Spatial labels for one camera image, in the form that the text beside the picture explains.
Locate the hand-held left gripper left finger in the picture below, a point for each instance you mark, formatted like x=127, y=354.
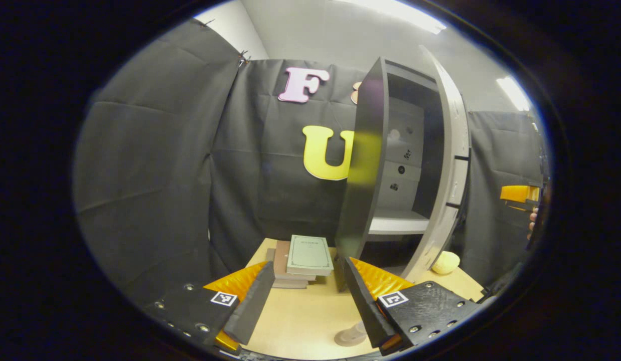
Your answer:
x=255, y=306

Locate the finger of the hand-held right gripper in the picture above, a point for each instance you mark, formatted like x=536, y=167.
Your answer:
x=516, y=193

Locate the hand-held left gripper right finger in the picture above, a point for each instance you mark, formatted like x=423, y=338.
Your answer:
x=363, y=306

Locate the brown round coaster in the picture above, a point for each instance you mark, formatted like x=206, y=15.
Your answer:
x=345, y=340

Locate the dark grey cabinet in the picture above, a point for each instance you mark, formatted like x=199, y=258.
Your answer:
x=360, y=210

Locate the white cabinet shelf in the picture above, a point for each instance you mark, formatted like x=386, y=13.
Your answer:
x=398, y=223

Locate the brown book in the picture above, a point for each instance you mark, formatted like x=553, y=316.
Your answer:
x=280, y=260

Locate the green book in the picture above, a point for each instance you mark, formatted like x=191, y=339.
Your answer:
x=309, y=254

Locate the yellow plush toy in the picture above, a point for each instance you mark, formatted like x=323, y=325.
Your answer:
x=446, y=263

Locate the black backdrop cloth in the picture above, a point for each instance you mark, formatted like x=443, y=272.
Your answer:
x=155, y=175

